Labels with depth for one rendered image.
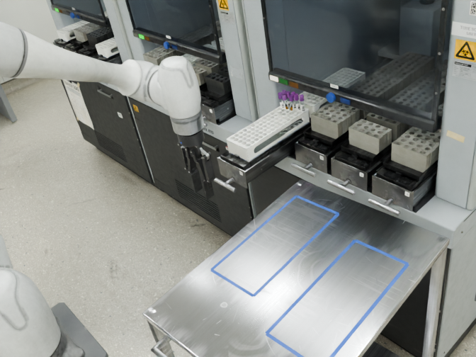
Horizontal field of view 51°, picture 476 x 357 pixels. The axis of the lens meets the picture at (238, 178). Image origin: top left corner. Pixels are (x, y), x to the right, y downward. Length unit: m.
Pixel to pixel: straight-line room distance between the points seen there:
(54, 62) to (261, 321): 0.70
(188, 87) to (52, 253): 1.69
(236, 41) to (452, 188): 0.87
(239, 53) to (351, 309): 1.05
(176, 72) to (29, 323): 0.69
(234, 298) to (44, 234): 1.95
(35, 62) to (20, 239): 2.03
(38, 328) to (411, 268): 0.85
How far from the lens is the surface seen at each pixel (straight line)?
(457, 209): 1.53
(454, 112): 1.38
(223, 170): 1.67
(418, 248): 1.28
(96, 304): 2.47
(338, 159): 1.58
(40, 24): 5.00
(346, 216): 1.35
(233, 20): 1.81
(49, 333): 1.30
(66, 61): 1.16
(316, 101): 1.80
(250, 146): 1.58
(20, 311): 1.23
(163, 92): 1.38
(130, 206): 2.94
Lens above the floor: 1.71
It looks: 36 degrees down
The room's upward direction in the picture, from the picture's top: 11 degrees counter-clockwise
